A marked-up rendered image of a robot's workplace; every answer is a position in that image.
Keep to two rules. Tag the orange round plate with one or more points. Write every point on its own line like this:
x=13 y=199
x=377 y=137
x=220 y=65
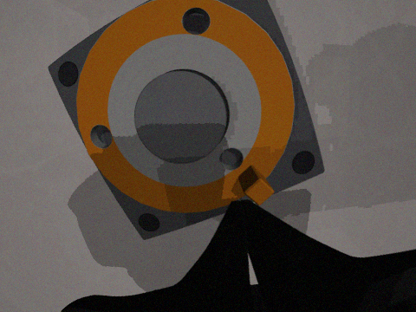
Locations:
x=236 y=53

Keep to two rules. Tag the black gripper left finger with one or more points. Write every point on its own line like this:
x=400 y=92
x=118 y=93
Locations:
x=218 y=282

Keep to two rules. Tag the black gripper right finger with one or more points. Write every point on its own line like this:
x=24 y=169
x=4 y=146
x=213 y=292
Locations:
x=297 y=274

